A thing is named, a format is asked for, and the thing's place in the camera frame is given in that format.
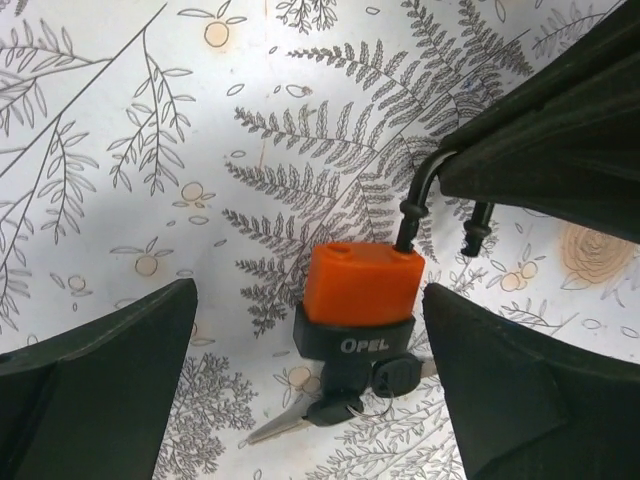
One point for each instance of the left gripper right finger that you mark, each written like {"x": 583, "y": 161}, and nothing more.
{"x": 524, "y": 405}

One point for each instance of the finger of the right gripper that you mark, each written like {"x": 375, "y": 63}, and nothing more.
{"x": 566, "y": 142}

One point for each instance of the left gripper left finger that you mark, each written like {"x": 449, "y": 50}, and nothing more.
{"x": 94, "y": 402}

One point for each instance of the black-headed key bunch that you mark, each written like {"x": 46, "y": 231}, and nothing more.
{"x": 342, "y": 388}

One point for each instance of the orange black padlock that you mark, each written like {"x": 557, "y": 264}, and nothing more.
{"x": 359, "y": 297}

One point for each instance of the floral table mat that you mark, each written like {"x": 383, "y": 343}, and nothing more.
{"x": 147, "y": 141}

